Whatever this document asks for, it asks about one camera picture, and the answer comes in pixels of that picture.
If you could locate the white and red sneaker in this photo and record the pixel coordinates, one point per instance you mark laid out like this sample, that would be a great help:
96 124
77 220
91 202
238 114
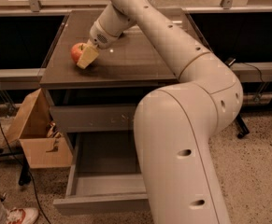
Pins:
22 216

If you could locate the black table leg with caster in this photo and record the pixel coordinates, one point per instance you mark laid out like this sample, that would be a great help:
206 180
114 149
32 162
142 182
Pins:
243 129

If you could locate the small black device on rail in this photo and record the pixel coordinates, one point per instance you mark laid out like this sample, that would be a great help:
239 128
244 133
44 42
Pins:
230 61

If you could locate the black stand foot left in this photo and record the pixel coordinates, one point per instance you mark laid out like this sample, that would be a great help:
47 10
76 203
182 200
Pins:
25 177

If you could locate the cardboard box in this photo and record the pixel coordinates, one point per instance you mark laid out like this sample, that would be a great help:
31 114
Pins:
30 129

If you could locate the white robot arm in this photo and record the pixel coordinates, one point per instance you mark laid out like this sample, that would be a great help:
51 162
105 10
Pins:
173 124

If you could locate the scratched grey middle drawer front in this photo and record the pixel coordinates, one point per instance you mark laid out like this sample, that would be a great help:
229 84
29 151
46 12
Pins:
93 118

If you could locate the grey drawer cabinet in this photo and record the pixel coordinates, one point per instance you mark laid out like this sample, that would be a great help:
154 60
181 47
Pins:
122 74

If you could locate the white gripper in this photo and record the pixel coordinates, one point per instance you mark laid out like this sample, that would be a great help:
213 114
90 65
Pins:
100 36

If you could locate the red apple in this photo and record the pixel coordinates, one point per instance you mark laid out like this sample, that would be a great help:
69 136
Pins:
77 50

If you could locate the open grey lower drawer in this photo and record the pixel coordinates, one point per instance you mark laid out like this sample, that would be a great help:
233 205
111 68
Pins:
104 176

